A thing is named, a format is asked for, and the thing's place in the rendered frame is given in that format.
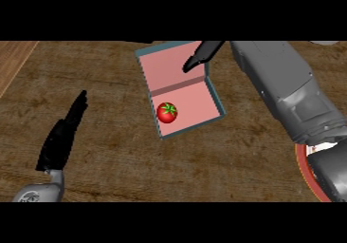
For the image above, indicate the red tomato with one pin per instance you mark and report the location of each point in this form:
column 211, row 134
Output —
column 166, row 113

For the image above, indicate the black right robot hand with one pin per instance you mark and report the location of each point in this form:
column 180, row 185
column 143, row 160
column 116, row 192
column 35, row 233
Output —
column 202, row 55

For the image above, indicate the pink cardboard box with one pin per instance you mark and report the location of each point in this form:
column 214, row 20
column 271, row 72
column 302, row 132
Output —
column 180, row 91

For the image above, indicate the pale grey object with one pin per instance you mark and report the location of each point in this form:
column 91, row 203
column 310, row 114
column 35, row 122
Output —
column 325, row 42

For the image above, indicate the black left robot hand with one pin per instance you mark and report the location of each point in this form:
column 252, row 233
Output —
column 62, row 139

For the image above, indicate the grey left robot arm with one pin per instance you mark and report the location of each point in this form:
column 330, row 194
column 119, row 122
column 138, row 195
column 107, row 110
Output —
column 42, row 190

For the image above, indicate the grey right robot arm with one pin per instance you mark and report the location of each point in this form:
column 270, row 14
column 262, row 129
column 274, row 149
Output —
column 296, row 107

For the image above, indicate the red-rimmed white plate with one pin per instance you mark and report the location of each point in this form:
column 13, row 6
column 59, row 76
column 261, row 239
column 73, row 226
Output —
column 307, row 164

